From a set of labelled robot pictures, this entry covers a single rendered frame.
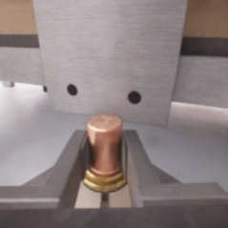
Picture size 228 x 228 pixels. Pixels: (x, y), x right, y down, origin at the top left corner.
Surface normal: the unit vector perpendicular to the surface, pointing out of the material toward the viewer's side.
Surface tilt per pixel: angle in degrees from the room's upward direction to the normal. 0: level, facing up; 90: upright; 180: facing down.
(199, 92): 90
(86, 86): 90
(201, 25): 90
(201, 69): 90
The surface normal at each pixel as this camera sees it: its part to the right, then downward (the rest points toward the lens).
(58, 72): -0.32, 0.42
